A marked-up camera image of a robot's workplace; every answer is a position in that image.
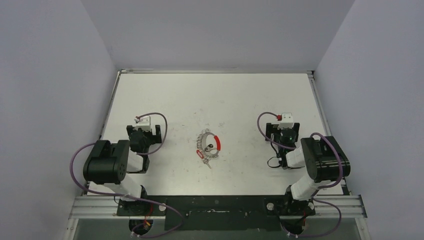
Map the aluminium frame rail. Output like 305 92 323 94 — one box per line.
68 195 368 220

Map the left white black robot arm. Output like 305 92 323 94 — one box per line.
83 124 163 216

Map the metal keyring organizer red handle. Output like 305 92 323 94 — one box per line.
196 128 222 160

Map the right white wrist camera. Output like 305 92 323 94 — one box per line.
276 112 295 130

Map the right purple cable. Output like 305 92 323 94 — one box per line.
256 111 345 239

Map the black mounting base plate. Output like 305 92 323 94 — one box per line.
116 195 316 231

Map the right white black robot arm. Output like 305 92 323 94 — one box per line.
265 122 351 216

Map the key with red tag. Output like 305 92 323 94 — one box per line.
196 149 212 169

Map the key with black tag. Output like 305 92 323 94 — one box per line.
204 143 216 153

